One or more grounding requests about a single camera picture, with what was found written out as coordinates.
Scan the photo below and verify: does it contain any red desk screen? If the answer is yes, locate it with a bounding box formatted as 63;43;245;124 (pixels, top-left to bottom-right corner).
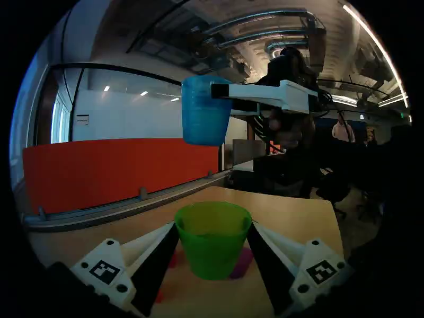
21;137;233;233

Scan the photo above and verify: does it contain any green plastic cup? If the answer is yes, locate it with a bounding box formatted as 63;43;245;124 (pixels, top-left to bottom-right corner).
174;201;253;281

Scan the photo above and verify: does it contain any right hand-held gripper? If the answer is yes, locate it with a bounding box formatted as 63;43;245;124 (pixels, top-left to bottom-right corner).
210;46;332;117

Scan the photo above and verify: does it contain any person's right hand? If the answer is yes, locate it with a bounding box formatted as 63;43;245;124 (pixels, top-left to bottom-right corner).
267;108;316;152

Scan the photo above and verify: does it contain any blue plastic cup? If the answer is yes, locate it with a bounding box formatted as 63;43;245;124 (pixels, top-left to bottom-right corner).
181;75;234;147

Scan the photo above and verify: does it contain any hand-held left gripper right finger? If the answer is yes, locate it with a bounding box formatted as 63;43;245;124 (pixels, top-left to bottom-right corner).
246;221;355;317

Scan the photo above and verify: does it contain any purple plastic cup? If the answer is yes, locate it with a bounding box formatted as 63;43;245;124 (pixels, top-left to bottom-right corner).
229;246;254;280

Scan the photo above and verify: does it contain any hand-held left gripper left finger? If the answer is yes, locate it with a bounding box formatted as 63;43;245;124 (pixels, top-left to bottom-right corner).
70;221;181;317

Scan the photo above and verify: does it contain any black cable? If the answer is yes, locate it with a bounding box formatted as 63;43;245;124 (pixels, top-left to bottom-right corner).
314;78;403;115

